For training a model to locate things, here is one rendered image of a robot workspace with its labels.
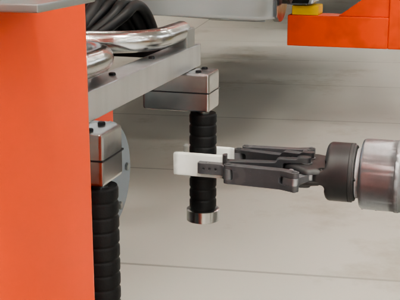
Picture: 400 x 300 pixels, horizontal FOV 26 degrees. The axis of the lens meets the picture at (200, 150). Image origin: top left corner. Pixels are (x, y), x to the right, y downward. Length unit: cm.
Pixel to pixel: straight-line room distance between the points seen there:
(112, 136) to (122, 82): 11
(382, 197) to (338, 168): 6
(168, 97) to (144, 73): 16
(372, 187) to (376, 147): 5
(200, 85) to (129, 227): 231
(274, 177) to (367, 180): 11
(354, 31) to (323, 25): 16
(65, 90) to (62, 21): 4
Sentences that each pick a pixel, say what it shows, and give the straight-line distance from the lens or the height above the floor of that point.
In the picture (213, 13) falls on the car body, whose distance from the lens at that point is 356.
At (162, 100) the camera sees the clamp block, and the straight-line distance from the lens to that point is 112.
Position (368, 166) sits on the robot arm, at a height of 85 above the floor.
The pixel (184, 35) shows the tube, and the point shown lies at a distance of 109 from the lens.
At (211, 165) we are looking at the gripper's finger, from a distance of 110.
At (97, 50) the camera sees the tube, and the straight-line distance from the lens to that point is 86.
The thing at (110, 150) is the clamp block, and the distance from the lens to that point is 80.
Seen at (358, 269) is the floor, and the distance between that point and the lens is 302.
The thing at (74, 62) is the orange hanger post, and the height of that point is 106.
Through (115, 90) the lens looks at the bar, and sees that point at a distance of 88.
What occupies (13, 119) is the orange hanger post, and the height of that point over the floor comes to 104.
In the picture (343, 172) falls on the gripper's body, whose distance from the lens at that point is 107.
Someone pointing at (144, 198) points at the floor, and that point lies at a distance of 372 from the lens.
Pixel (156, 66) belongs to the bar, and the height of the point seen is 98.
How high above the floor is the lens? 113
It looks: 15 degrees down
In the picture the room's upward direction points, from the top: straight up
